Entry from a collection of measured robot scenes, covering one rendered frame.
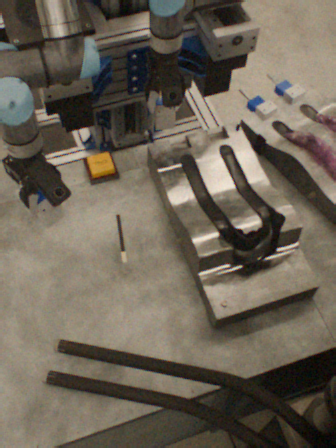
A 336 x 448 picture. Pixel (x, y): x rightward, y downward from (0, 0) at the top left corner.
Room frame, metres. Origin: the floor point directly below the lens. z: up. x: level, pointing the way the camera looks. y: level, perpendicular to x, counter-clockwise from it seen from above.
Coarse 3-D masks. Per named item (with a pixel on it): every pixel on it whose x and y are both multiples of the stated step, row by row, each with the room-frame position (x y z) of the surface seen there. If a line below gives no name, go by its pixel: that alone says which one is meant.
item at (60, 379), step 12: (48, 372) 0.32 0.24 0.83; (60, 372) 0.32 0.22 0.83; (60, 384) 0.29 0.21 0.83; (72, 384) 0.29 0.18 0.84; (84, 384) 0.29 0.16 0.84; (96, 384) 0.30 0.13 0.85; (108, 384) 0.30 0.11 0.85; (120, 384) 0.30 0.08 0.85; (120, 396) 0.27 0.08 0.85; (132, 396) 0.27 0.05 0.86; (144, 396) 0.27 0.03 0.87; (156, 396) 0.28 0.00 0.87
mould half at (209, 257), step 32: (160, 160) 0.87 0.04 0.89; (256, 160) 0.89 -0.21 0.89; (160, 192) 0.81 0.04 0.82; (192, 192) 0.78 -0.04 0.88; (224, 192) 0.79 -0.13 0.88; (256, 192) 0.79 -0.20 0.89; (192, 224) 0.66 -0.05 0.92; (256, 224) 0.67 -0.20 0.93; (288, 224) 0.68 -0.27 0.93; (192, 256) 0.60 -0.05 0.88; (224, 256) 0.59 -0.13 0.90; (288, 256) 0.63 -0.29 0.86; (224, 288) 0.53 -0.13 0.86; (256, 288) 0.54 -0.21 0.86; (288, 288) 0.55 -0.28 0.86; (224, 320) 0.46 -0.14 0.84
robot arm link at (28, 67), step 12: (0, 48) 0.80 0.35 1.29; (12, 48) 0.81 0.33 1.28; (36, 48) 0.81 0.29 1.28; (0, 60) 0.77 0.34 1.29; (12, 60) 0.77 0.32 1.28; (24, 60) 0.78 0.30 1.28; (36, 60) 0.78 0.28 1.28; (0, 72) 0.74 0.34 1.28; (12, 72) 0.74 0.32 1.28; (24, 72) 0.76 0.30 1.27; (36, 72) 0.76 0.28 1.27; (36, 84) 0.76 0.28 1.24
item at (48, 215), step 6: (18, 186) 0.72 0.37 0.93; (36, 192) 0.70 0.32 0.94; (42, 198) 0.69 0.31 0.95; (42, 204) 0.66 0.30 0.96; (48, 204) 0.66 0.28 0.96; (60, 204) 0.67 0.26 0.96; (42, 210) 0.65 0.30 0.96; (48, 210) 0.65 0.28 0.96; (54, 210) 0.65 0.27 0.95; (60, 210) 0.66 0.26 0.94; (42, 216) 0.64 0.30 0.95; (48, 216) 0.64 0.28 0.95; (54, 216) 0.65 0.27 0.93; (60, 216) 0.66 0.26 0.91; (42, 222) 0.64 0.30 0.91; (48, 222) 0.63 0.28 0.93; (54, 222) 0.65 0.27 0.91
